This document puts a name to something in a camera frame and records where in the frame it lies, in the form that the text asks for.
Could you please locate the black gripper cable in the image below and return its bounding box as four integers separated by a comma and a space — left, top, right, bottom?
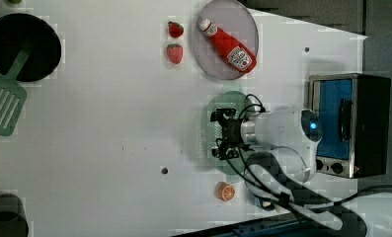
224, 93, 392, 218

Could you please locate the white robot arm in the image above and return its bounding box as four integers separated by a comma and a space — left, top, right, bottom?
210, 106, 392, 237

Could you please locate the small green object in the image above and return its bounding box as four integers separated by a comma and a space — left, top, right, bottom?
7, 0, 23, 4

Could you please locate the black utensil holder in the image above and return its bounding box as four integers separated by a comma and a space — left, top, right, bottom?
0, 13, 61, 82

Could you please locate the dark grey container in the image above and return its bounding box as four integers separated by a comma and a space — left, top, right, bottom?
0, 194, 29, 237

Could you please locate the green slotted spatula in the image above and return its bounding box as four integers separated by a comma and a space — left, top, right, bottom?
0, 47, 32, 136

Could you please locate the black toaster oven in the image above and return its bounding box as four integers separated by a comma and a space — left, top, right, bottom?
308, 73, 391, 179

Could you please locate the toy orange slice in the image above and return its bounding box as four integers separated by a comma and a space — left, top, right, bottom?
216, 182, 235, 201

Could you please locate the pink toy strawberry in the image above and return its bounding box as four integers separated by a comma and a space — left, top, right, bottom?
167, 43, 184, 64

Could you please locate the blue bowl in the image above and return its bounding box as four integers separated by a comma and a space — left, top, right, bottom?
255, 196, 274, 211

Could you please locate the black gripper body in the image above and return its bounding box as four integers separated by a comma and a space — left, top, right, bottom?
216, 118, 245, 148

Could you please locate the toy peeled banana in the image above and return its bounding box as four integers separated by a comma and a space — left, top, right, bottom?
262, 201, 274, 208

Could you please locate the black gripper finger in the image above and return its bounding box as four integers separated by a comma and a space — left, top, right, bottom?
211, 145, 239, 160
210, 108, 236, 122

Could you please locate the grey round plate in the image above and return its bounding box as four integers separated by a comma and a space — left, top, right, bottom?
192, 0, 259, 80

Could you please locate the green plastic strainer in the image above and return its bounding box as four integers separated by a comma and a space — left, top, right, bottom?
200, 91, 264, 182

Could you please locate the red ketchup bottle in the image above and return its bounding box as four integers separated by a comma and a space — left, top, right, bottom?
199, 19, 257, 73

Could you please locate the dark red toy strawberry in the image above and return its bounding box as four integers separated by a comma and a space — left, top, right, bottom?
168, 22, 185, 39

